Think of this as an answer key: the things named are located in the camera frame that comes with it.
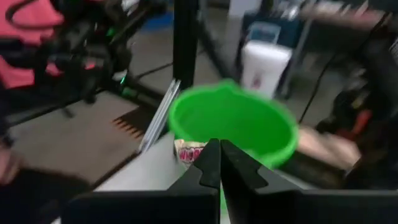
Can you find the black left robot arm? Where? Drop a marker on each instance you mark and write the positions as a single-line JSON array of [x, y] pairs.
[[382, 93]]

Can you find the blue cabinet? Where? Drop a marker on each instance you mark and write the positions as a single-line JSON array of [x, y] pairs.
[[292, 34]]

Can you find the person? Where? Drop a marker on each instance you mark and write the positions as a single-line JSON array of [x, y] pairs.
[[21, 34]]

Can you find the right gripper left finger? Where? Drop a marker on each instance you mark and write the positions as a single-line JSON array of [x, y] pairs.
[[186, 205]]

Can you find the black upright frame post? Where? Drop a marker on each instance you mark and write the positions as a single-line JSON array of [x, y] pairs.
[[185, 43]]

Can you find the light wooden side board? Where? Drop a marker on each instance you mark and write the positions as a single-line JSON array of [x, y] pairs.
[[326, 147]]

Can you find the green plastic bucket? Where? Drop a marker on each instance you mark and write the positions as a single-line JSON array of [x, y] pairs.
[[233, 121]]

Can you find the silver metal rail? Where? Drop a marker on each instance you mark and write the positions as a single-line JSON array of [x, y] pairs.
[[161, 115]]

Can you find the black machine green lights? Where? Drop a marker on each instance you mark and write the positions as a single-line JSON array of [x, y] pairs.
[[93, 46]]

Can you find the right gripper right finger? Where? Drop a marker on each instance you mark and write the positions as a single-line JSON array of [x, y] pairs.
[[264, 205]]

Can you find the white floor appliance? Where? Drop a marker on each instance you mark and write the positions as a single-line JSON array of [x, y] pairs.
[[264, 67]]

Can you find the tan Whoppers candy pack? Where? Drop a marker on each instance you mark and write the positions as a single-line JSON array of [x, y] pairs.
[[186, 152]]

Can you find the black mat orange stripes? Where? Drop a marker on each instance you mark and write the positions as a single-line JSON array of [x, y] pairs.
[[133, 124]]

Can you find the person's hand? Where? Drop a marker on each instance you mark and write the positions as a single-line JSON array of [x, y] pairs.
[[7, 165]]

